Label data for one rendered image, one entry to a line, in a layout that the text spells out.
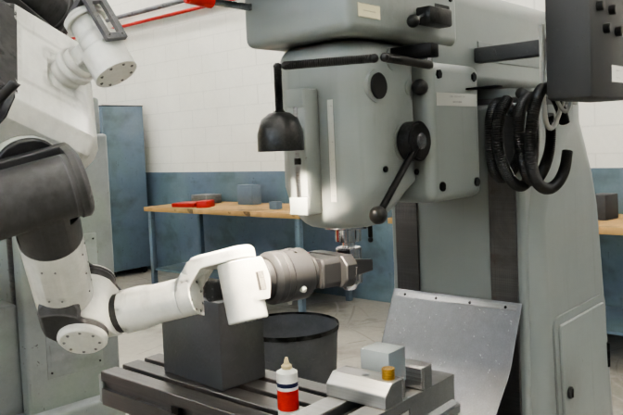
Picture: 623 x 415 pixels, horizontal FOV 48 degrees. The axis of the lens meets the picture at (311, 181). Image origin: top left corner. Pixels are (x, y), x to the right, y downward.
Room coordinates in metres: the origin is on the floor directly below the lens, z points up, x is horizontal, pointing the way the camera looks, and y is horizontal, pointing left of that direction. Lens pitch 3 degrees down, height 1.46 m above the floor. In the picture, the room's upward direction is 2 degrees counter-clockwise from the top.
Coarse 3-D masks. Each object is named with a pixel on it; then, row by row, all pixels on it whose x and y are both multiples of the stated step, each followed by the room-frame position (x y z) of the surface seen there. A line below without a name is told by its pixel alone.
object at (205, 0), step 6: (186, 0) 1.14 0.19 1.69; (192, 0) 1.14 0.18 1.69; (198, 0) 1.15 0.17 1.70; (204, 0) 1.16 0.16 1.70; (210, 0) 1.17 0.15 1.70; (216, 0) 1.18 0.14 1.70; (222, 0) 1.19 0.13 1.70; (228, 0) 1.21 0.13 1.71; (204, 6) 1.17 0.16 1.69; (210, 6) 1.17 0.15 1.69; (228, 6) 1.21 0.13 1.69; (234, 6) 1.21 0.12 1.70; (240, 6) 1.22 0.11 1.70; (246, 6) 1.23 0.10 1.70
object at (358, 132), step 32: (384, 64) 1.21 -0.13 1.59; (320, 96) 1.19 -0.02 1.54; (352, 96) 1.17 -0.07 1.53; (384, 96) 1.20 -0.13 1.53; (320, 128) 1.19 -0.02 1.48; (352, 128) 1.17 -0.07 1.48; (384, 128) 1.20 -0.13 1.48; (288, 160) 1.25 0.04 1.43; (320, 160) 1.19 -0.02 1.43; (352, 160) 1.17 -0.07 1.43; (384, 160) 1.20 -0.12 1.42; (288, 192) 1.25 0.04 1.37; (352, 192) 1.17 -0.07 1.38; (384, 192) 1.20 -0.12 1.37; (320, 224) 1.21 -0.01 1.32; (352, 224) 1.20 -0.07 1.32
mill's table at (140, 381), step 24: (144, 360) 1.73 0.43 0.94; (120, 384) 1.57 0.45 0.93; (144, 384) 1.51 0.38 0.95; (168, 384) 1.51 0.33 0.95; (192, 384) 1.50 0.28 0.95; (264, 384) 1.48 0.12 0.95; (312, 384) 1.47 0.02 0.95; (120, 408) 1.58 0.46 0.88; (144, 408) 1.52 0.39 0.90; (168, 408) 1.47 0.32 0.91; (192, 408) 1.41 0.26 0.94; (216, 408) 1.36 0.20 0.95; (240, 408) 1.35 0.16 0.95; (264, 408) 1.35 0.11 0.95
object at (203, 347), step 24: (216, 312) 1.45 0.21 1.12; (168, 336) 1.58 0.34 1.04; (192, 336) 1.52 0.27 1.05; (216, 336) 1.46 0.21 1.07; (240, 336) 1.49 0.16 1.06; (168, 360) 1.59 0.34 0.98; (192, 360) 1.52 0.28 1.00; (216, 360) 1.46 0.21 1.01; (240, 360) 1.48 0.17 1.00; (216, 384) 1.46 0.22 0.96; (240, 384) 1.48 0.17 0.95
